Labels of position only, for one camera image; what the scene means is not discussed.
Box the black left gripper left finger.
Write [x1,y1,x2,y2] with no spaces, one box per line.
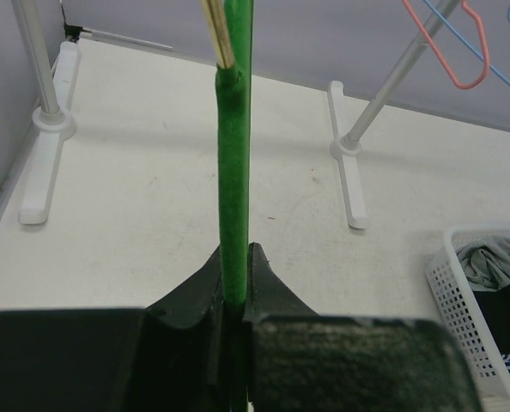
[0,253,228,411]

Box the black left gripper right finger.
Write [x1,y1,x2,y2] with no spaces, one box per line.
[244,243,478,411]

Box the grey tank top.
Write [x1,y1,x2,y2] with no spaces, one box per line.
[456,236,510,292]

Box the black garment with green stripe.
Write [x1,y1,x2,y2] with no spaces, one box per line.
[474,285,510,354]

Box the green velvet hanger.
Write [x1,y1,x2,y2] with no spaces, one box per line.
[214,0,256,412]

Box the copper wire hanger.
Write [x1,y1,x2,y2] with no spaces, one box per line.
[201,0,235,69]

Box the light blue wire hanger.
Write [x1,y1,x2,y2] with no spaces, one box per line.
[422,0,510,89]

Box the pink wire hanger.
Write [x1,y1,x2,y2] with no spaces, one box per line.
[401,1,491,91]

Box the white plastic laundry basket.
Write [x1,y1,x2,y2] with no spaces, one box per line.
[425,222,510,411]

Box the white clothes rack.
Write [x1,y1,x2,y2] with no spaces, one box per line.
[9,0,462,230]

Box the aluminium table frame rail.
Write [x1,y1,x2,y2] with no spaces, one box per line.
[64,23,173,52]

